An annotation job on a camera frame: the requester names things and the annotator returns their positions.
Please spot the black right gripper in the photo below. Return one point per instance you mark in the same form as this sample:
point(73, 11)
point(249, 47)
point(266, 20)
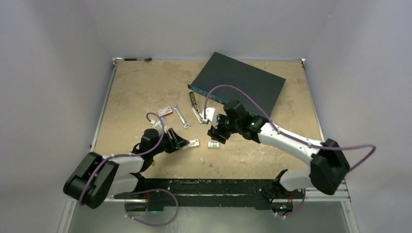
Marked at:
point(215, 134)

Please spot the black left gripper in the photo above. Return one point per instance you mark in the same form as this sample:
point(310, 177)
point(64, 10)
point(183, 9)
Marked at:
point(174, 145)

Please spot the white staple box tray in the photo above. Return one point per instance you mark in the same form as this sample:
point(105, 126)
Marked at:
point(213, 145)

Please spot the white staple box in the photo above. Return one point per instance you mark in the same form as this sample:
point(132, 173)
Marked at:
point(193, 143)

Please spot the green and white stapler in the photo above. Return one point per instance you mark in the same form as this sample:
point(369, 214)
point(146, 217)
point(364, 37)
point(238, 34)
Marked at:
point(195, 107)

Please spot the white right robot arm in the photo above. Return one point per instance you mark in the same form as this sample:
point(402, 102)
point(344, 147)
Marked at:
point(326, 165)

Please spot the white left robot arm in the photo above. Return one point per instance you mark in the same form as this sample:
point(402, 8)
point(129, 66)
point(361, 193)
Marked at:
point(98, 177)

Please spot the silver open-end wrench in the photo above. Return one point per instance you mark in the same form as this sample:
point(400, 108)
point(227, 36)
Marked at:
point(186, 124)

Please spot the red staple box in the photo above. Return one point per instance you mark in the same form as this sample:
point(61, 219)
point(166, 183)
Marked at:
point(165, 111)

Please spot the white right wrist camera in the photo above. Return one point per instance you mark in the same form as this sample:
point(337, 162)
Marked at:
point(209, 115)

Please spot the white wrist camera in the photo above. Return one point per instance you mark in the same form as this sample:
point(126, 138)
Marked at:
point(209, 115)
point(159, 125)

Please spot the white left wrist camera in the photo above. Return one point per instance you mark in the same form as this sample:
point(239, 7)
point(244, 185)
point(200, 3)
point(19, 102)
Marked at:
point(159, 125)

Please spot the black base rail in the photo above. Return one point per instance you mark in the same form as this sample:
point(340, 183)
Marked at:
point(260, 194)

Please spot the dark blue network switch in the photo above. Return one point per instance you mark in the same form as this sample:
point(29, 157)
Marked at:
point(263, 87)

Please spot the black screwdriver at wall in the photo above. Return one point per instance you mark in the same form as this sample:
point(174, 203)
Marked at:
point(138, 59)

